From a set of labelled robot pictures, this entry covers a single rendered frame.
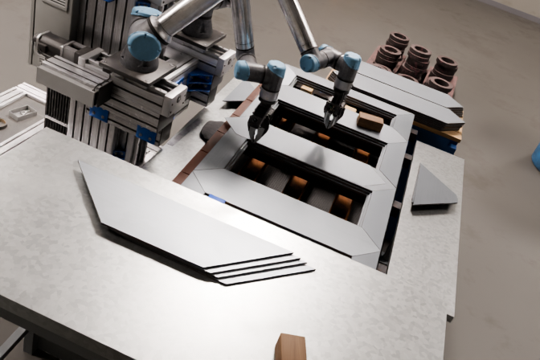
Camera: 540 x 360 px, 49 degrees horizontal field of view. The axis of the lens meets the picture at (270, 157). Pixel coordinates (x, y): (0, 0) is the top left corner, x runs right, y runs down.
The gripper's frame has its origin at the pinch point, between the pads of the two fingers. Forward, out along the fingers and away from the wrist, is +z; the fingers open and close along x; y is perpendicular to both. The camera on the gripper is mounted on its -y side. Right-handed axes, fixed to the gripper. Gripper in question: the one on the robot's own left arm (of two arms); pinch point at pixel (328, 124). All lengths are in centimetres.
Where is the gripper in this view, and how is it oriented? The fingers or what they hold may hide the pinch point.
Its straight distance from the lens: 266.7
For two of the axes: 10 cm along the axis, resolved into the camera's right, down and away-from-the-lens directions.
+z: -2.6, 8.1, 5.3
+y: -3.2, 4.4, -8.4
